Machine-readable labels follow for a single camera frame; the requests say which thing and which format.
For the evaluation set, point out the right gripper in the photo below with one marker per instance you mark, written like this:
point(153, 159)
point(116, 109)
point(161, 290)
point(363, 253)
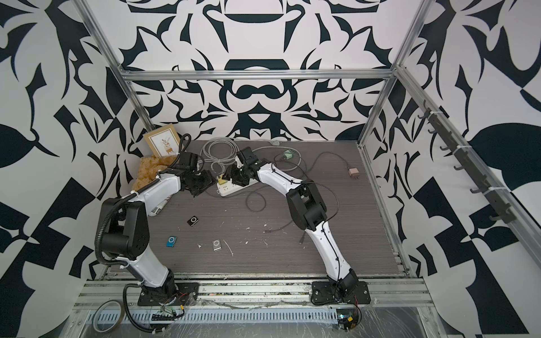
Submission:
point(229, 172)

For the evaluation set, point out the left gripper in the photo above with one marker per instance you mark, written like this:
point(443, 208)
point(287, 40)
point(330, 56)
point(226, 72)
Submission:
point(208, 181)

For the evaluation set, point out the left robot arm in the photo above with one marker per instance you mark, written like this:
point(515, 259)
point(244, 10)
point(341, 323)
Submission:
point(123, 235)

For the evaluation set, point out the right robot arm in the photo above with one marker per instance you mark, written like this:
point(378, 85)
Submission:
point(308, 212)

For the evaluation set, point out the white power strip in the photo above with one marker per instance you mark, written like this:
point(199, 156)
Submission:
point(232, 188)

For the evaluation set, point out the black mp3 player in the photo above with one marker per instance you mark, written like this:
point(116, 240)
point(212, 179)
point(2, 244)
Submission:
point(192, 221)

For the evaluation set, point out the tan teddy bear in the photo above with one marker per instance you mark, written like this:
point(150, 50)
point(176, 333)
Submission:
point(149, 168)

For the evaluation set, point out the framed plant picture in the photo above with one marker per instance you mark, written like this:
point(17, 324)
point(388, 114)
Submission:
point(166, 141)

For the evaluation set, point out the blue mp3 player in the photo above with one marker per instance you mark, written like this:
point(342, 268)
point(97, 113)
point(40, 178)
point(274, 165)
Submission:
point(171, 241)

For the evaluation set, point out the tape roll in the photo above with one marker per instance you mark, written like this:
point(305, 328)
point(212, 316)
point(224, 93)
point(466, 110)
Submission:
point(108, 317)

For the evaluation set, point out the dark usb cable green charger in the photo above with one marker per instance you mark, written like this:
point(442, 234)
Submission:
point(290, 167)

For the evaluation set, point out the dark usb cable pink charger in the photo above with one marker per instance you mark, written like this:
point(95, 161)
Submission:
point(325, 156)

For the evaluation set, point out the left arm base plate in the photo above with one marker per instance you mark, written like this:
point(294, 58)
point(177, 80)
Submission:
point(180, 294)

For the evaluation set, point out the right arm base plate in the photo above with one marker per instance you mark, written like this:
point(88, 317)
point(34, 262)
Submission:
point(325, 293)

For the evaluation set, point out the black wall hook rack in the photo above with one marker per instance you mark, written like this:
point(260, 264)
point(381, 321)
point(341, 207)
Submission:
point(471, 163)

